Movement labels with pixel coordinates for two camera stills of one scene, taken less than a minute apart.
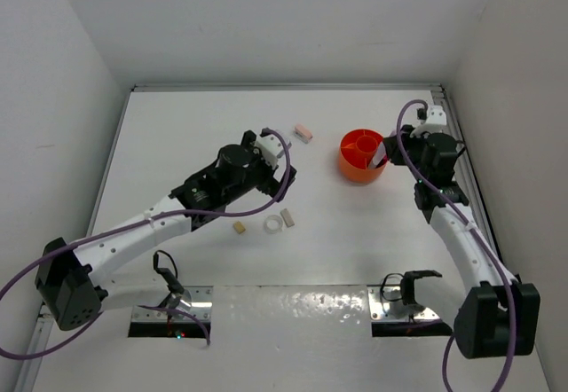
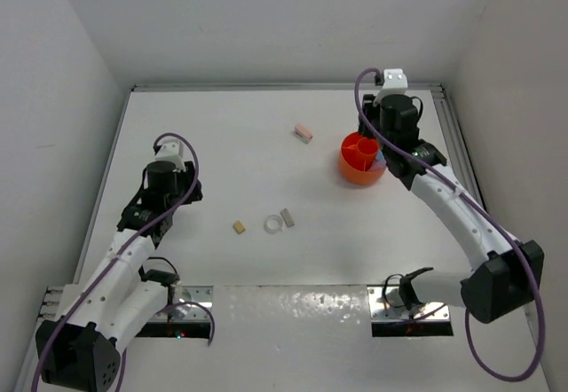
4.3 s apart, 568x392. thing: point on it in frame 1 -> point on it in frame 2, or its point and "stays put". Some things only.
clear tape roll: (272, 223) stays put
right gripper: (392, 150) -> (367, 107)
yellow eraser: (239, 227) stays put
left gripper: (269, 184) -> (186, 177)
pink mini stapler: (301, 132) stays put
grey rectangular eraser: (287, 217) stays put
